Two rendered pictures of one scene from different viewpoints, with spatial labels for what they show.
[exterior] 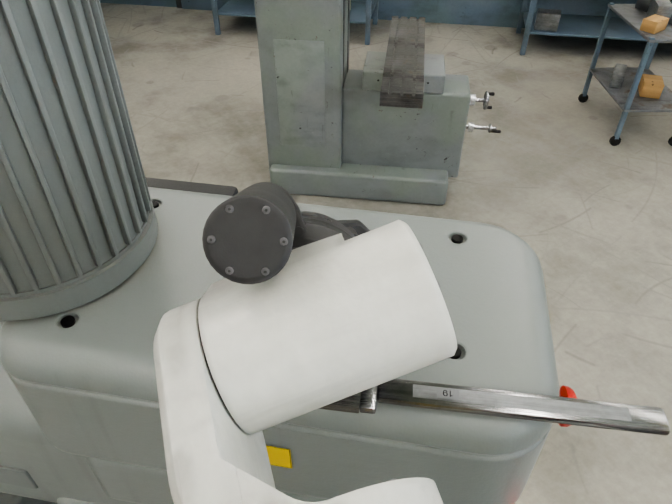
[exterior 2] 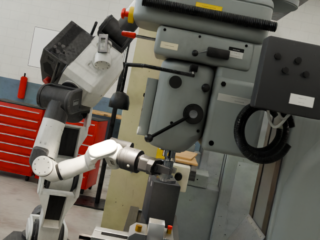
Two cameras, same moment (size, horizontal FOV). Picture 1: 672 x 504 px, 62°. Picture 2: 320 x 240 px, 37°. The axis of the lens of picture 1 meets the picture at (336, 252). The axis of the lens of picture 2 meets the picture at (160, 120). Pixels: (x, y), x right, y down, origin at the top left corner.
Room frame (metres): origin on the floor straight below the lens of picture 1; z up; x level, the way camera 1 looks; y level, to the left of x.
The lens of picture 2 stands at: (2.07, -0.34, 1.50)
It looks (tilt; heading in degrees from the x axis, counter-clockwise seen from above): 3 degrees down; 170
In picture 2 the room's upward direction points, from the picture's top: 11 degrees clockwise
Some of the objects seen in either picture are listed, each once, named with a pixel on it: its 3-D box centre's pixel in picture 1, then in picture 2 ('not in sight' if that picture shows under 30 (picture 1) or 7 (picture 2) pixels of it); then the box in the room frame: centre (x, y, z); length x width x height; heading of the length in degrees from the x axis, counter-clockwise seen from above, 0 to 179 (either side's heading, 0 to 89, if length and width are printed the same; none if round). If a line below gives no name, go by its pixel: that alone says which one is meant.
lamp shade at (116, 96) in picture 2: not in sight; (120, 99); (0.36, -0.18, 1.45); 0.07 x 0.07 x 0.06
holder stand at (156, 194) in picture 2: not in sight; (160, 197); (-0.02, 0.12, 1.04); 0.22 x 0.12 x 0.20; 177
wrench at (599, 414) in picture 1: (489, 401); not in sight; (0.24, -0.11, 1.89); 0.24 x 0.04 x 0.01; 82
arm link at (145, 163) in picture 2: not in sight; (143, 163); (0.32, -0.05, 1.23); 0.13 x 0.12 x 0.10; 147
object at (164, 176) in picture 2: not in sight; (165, 170); (0.37, 0.03, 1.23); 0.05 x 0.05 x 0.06
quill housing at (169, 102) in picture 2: not in sight; (179, 106); (0.38, 0.03, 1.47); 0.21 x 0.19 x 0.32; 170
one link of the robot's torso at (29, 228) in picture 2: not in sight; (46, 230); (-0.44, -0.36, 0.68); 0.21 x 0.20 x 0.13; 8
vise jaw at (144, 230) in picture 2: not in sight; (137, 233); (0.54, -0.06, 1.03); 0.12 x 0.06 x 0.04; 171
